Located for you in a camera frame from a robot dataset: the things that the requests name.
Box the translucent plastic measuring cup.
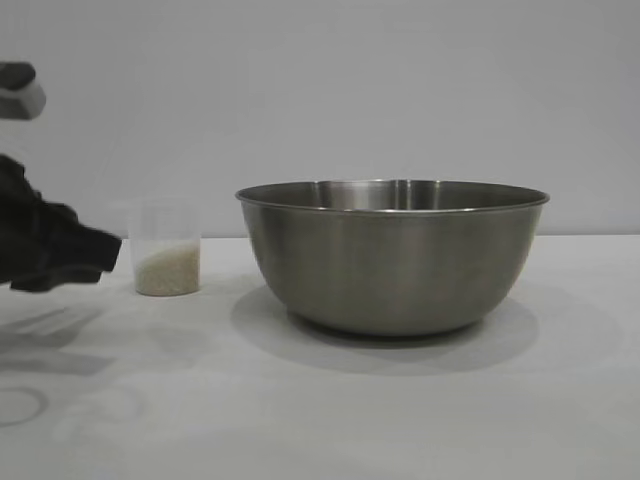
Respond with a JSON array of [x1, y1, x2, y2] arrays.
[[127, 198, 204, 297]]

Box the white uncooked rice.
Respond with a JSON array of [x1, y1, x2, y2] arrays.
[[133, 239, 203, 296]]

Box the stainless steel mixing bowl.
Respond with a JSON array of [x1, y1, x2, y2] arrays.
[[234, 178, 551, 337]]

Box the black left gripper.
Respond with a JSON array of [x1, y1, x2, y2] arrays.
[[0, 153, 124, 293]]

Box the white tablecloth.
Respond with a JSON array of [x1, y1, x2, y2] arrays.
[[0, 234, 640, 480]]

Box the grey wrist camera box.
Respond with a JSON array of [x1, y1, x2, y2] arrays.
[[0, 61, 47, 122]]

